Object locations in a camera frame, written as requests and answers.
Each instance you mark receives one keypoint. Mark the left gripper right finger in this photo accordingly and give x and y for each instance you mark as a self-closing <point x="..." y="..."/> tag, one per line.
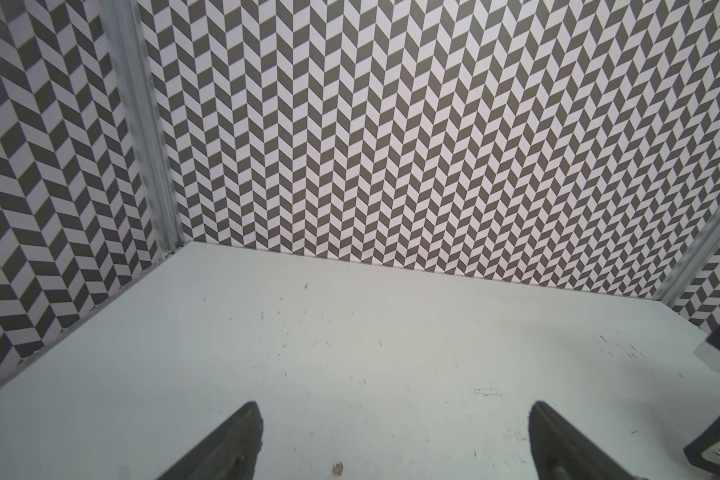
<point x="560" y="451"/>

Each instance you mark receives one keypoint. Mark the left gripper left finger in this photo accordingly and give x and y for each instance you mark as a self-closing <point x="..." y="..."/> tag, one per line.
<point x="229" y="452"/>

